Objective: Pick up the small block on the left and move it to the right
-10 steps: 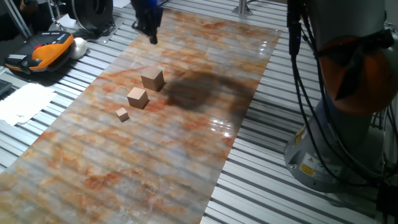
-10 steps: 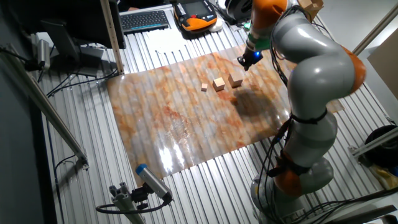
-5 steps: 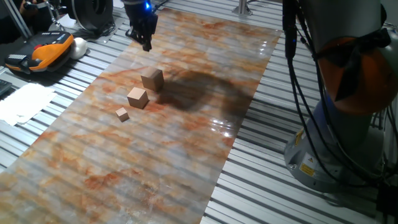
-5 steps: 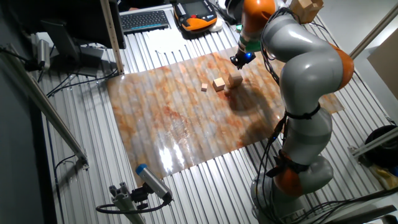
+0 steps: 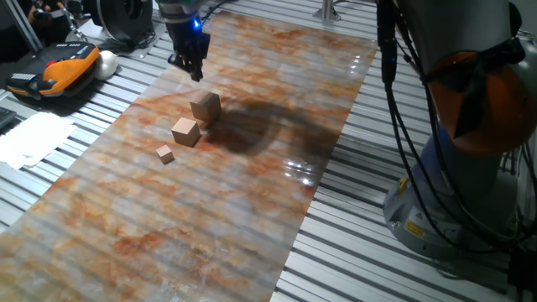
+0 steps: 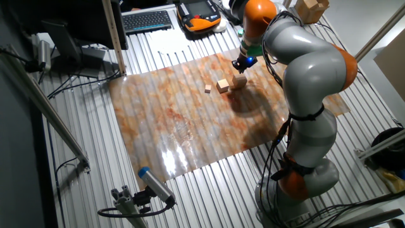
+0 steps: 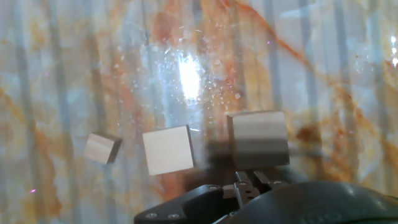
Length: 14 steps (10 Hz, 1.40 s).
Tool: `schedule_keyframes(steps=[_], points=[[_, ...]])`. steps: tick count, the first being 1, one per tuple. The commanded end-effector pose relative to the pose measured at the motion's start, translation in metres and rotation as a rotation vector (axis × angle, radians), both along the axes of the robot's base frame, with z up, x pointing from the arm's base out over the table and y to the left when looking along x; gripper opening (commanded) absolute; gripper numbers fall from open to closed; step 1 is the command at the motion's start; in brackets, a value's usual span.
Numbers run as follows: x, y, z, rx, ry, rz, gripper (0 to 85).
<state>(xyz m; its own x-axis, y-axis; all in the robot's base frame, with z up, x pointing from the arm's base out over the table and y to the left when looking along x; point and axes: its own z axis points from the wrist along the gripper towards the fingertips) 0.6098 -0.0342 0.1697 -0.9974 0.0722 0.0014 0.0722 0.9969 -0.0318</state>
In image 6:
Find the short aluminium profile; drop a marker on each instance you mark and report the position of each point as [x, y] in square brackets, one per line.
[379, 146]

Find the aluminium post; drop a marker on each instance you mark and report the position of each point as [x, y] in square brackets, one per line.
[286, 3]

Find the black round bin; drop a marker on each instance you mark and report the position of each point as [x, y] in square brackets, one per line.
[390, 149]

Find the slotted upright frame bar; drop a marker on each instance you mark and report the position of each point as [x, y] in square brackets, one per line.
[114, 38]

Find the diagonal aluminium frame bar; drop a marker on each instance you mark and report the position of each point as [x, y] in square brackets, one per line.
[379, 31]

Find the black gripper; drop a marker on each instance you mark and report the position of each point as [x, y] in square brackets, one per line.
[245, 61]

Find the yellow bag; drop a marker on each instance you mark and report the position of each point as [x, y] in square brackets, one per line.
[392, 180]

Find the black keyboard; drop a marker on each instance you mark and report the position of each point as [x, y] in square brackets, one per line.
[147, 21]

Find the large cardboard panel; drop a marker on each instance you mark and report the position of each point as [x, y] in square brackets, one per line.
[392, 69]

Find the small wooden cube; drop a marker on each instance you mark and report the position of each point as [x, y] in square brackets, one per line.
[208, 88]

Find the black spool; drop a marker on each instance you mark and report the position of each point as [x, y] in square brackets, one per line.
[235, 6]

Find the black computer monitor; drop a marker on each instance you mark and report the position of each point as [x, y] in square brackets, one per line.
[76, 19]

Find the orange and black teach pendant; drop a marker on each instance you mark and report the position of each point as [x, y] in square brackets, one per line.
[197, 16]

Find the medium wooden cube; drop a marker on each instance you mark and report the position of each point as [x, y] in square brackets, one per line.
[222, 85]

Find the white paper towel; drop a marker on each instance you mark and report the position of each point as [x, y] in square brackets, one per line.
[171, 41]

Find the small cardboard box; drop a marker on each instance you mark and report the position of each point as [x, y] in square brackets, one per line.
[311, 9]

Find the white computer mouse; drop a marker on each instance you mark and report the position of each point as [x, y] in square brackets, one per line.
[220, 27]

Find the aluminium camera mount profile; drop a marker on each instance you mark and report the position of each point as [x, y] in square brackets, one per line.
[126, 206]

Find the long diagonal aluminium beam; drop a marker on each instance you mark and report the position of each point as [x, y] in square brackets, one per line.
[44, 104]

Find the silver camera with blue cap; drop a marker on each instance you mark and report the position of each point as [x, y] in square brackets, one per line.
[155, 184]

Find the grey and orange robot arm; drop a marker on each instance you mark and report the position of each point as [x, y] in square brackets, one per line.
[310, 79]

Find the orange marble pattern mat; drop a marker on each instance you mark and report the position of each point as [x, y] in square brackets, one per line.
[177, 120]

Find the silver cylinder camera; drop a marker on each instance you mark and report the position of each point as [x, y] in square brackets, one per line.
[44, 54]

